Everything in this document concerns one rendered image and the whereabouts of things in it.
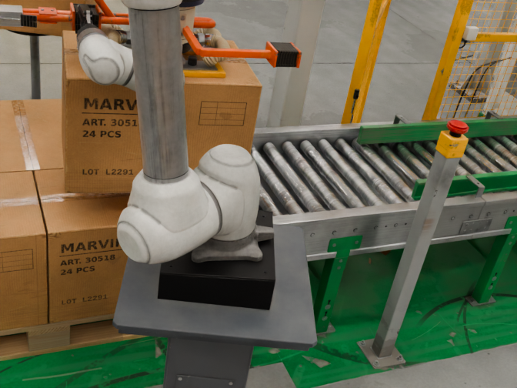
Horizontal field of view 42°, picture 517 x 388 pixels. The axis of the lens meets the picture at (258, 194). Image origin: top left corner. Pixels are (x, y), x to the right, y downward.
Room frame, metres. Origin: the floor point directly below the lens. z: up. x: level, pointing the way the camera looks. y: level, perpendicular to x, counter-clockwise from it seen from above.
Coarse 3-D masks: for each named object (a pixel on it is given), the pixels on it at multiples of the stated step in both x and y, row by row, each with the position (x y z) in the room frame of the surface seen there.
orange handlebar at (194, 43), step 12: (24, 12) 1.90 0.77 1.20; (36, 12) 1.92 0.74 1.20; (48, 12) 1.90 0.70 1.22; (60, 12) 1.95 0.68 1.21; (120, 24) 1.98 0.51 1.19; (204, 24) 2.08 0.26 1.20; (192, 36) 1.93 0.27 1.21; (192, 48) 1.88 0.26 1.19; (204, 48) 1.85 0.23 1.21; (216, 48) 1.86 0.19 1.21; (228, 48) 1.88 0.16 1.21
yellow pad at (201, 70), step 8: (192, 56) 2.01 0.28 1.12; (192, 64) 1.99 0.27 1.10; (200, 64) 2.02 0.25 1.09; (216, 64) 2.06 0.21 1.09; (184, 72) 1.95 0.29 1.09; (192, 72) 1.96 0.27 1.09; (200, 72) 1.97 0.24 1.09; (208, 72) 1.98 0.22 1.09; (216, 72) 1.99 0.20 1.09; (224, 72) 2.00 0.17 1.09
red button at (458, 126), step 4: (452, 120) 2.06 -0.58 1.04; (456, 120) 2.06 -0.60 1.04; (448, 124) 2.03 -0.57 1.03; (452, 124) 2.02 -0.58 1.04; (456, 124) 2.03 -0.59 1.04; (460, 124) 2.03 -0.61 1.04; (464, 124) 2.04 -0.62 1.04; (448, 128) 2.02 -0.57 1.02; (452, 128) 2.01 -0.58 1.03; (456, 128) 2.01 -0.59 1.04; (460, 128) 2.01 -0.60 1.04; (464, 128) 2.01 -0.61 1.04; (468, 128) 2.03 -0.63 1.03; (452, 132) 2.02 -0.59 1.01; (456, 132) 2.01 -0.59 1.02; (460, 132) 2.00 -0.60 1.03; (464, 132) 2.01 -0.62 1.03; (456, 136) 2.02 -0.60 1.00; (460, 136) 2.03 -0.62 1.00
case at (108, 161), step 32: (64, 32) 2.14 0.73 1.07; (64, 64) 1.93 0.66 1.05; (224, 64) 2.12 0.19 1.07; (64, 96) 1.90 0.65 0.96; (96, 96) 1.81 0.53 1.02; (128, 96) 1.85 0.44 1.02; (192, 96) 1.92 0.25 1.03; (224, 96) 1.95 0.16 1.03; (256, 96) 1.99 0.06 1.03; (64, 128) 1.88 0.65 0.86; (96, 128) 1.81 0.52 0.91; (128, 128) 1.85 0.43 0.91; (192, 128) 1.92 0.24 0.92; (224, 128) 1.96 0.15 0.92; (64, 160) 1.86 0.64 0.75; (96, 160) 1.82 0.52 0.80; (128, 160) 1.85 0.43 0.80; (192, 160) 1.92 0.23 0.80; (96, 192) 1.82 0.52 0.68
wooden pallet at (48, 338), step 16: (48, 320) 1.75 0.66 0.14; (80, 320) 1.78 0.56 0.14; (96, 320) 1.81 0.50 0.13; (112, 320) 1.93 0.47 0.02; (16, 336) 1.76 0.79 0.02; (32, 336) 1.71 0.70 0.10; (48, 336) 1.73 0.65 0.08; (64, 336) 1.75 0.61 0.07; (80, 336) 1.82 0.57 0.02; (96, 336) 1.83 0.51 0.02; (112, 336) 1.84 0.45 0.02; (128, 336) 1.86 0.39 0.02; (144, 336) 1.89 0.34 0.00; (0, 352) 1.68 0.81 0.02; (16, 352) 1.69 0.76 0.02; (32, 352) 1.70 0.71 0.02; (48, 352) 1.73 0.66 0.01
